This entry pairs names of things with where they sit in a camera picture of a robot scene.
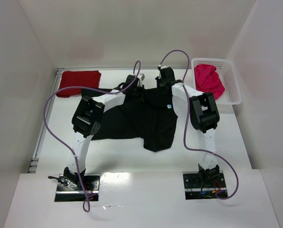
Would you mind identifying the black t-shirt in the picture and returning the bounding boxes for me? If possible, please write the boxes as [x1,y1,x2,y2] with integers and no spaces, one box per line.
[92,88,178,152]

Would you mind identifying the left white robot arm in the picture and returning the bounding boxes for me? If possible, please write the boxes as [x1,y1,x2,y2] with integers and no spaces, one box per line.
[63,74,145,189]

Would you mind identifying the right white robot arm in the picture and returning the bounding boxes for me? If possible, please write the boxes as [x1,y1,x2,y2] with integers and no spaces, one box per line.
[156,65,220,187]

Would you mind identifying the pink t-shirt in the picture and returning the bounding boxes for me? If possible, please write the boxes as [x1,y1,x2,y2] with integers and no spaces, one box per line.
[194,64,225,100]

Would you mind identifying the folded red t-shirt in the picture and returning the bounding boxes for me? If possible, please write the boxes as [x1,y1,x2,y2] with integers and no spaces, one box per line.
[56,70,101,98]

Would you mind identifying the white plastic basket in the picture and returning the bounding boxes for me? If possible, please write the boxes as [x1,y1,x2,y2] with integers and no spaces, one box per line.
[191,58,242,105]

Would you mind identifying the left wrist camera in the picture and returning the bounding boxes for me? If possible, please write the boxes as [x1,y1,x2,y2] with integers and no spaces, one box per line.
[137,74,145,87]

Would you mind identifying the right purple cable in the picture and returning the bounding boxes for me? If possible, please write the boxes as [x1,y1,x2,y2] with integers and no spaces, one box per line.
[157,49,240,199]

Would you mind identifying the purple cable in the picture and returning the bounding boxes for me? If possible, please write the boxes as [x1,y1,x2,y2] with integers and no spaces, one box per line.
[43,60,142,212]
[157,49,240,199]

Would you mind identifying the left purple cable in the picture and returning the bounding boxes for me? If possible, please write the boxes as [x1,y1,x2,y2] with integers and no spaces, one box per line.
[43,60,142,212]

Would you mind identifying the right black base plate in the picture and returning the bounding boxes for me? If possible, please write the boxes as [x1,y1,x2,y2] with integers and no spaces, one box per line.
[183,172,228,200]

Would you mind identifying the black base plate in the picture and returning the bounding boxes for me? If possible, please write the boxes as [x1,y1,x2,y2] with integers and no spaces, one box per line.
[183,172,228,200]
[54,174,100,202]

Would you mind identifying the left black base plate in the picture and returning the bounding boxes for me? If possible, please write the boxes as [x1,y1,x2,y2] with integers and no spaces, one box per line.
[54,174,100,202]

